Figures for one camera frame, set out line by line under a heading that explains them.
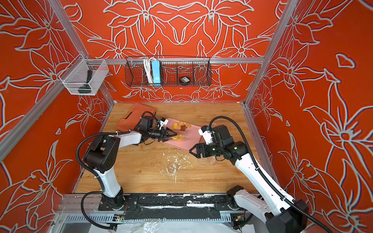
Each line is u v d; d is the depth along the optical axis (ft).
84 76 2.96
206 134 2.19
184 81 3.11
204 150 2.04
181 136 2.91
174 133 2.81
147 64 2.87
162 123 2.86
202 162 2.87
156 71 2.94
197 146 2.07
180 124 3.40
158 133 2.68
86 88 2.58
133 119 3.40
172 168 2.80
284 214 1.21
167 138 2.68
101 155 1.65
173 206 2.39
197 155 2.07
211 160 2.88
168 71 3.26
